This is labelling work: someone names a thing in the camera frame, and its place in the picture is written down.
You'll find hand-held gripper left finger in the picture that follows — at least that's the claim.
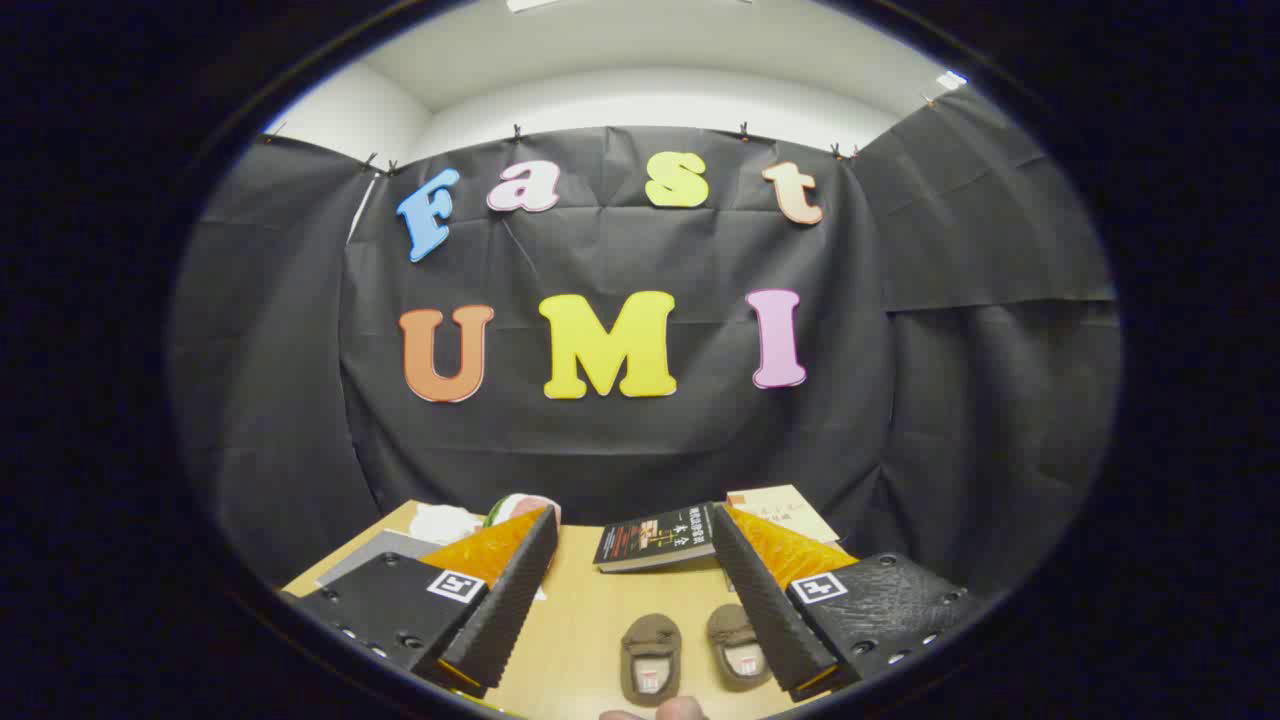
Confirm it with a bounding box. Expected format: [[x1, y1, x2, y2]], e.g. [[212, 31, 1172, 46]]
[[283, 505, 561, 701]]

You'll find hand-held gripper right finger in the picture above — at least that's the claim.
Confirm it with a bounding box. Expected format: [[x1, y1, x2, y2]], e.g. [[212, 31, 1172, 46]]
[[710, 503, 986, 703]]

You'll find brown fuzzy shoe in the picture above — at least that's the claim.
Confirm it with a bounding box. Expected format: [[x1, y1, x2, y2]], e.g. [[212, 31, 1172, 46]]
[[706, 603, 773, 693], [620, 613, 684, 708]]

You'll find grey fabric storage box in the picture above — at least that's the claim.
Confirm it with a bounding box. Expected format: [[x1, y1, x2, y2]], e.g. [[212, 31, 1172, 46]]
[[315, 530, 441, 591]]

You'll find beige cover book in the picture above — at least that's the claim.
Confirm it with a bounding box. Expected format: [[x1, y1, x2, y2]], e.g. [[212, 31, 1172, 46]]
[[727, 485, 841, 546]]

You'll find watermelon slice plush toy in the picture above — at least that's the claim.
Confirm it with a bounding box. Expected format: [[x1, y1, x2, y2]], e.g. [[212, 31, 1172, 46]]
[[485, 493, 563, 531]]

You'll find white plush toy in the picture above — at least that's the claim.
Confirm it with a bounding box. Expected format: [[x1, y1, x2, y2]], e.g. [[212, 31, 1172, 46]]
[[410, 503, 488, 546]]

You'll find black cover book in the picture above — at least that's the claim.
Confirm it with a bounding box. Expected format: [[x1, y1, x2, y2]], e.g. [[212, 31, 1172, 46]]
[[593, 503, 719, 574]]

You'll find black backdrop cloth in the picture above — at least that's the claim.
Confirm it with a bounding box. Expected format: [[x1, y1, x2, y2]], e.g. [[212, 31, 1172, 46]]
[[170, 88, 1123, 601]]

